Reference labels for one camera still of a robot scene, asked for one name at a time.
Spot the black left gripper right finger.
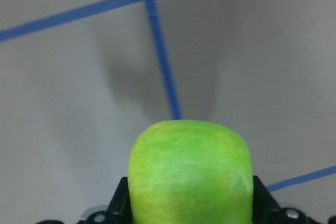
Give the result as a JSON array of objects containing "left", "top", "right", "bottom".
[{"left": 253, "top": 175, "right": 280, "bottom": 224}]

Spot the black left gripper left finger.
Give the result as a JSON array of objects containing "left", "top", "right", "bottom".
[{"left": 107, "top": 177, "right": 131, "bottom": 224}]

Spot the green apple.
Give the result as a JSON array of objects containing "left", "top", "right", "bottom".
[{"left": 128, "top": 120, "right": 253, "bottom": 223}]

